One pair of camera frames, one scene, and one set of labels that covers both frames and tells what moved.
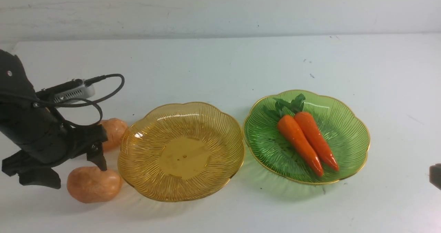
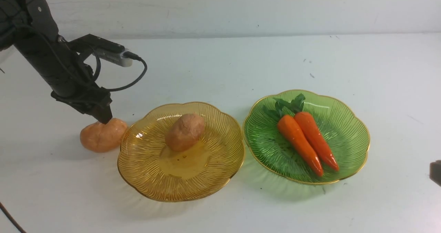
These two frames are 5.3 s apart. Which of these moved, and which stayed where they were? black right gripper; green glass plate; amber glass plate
Moved: black right gripper
Stayed: green glass plate; amber glass plate
